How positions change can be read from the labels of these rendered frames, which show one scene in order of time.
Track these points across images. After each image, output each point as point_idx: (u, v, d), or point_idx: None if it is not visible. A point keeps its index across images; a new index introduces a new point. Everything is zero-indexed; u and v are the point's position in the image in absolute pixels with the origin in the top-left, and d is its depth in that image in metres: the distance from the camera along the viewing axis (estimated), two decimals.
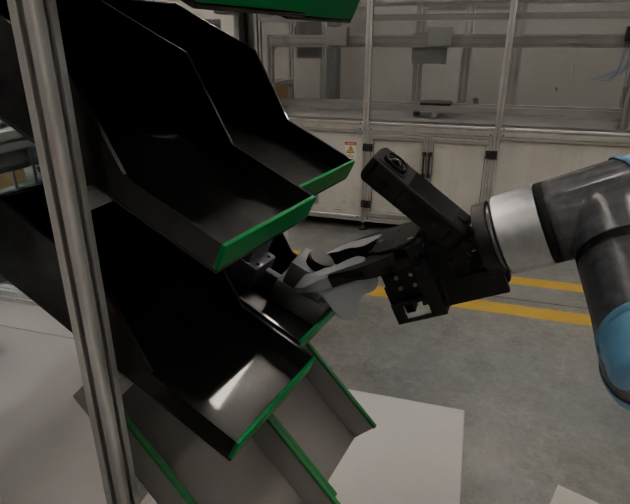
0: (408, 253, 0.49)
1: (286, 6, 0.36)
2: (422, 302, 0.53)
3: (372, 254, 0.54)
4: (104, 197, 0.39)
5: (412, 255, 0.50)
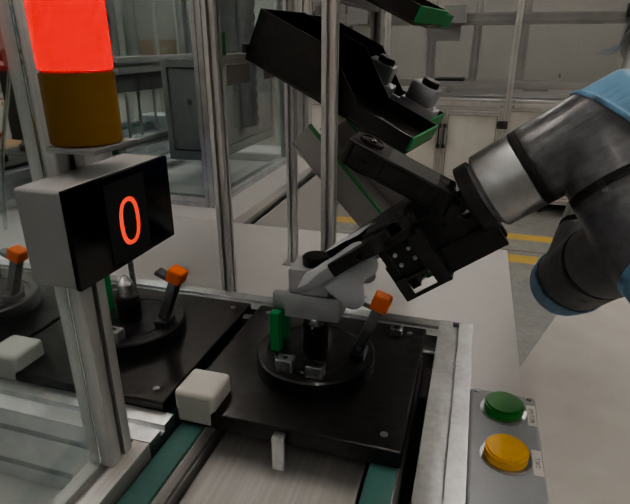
0: (401, 225, 0.50)
1: None
2: (426, 275, 0.53)
3: (367, 238, 0.54)
4: None
5: (406, 226, 0.50)
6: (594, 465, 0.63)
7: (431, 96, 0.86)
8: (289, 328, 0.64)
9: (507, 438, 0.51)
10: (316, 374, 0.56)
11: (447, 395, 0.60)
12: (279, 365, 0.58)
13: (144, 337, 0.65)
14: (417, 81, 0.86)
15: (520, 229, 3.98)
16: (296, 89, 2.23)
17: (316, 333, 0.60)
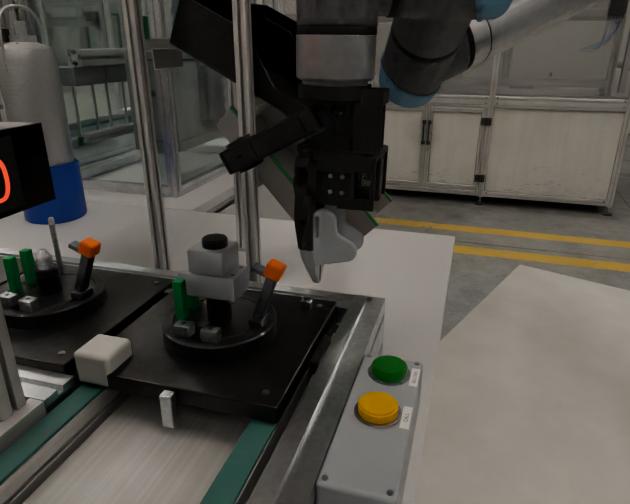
0: (301, 165, 0.51)
1: None
2: (367, 180, 0.51)
3: None
4: None
5: (306, 163, 0.51)
6: (487, 429, 0.65)
7: None
8: (197, 298, 0.67)
9: (381, 395, 0.53)
10: (210, 338, 0.59)
11: (342, 360, 0.63)
12: (177, 330, 0.60)
13: (58, 307, 0.67)
14: None
15: (503, 225, 4.01)
16: None
17: (217, 301, 0.63)
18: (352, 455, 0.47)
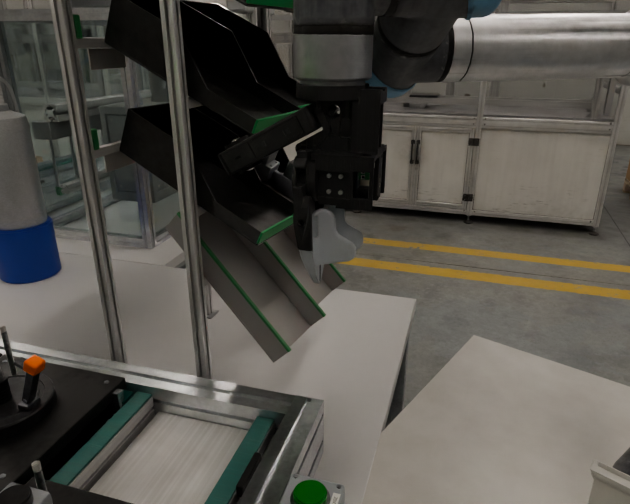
0: (299, 165, 0.51)
1: (287, 5, 0.73)
2: (365, 179, 0.51)
3: None
4: (193, 103, 0.75)
5: (304, 163, 0.51)
6: None
7: None
8: None
9: None
10: None
11: (270, 480, 0.66)
12: None
13: (4, 421, 0.71)
14: (292, 162, 0.92)
15: (490, 245, 4.04)
16: None
17: None
18: None
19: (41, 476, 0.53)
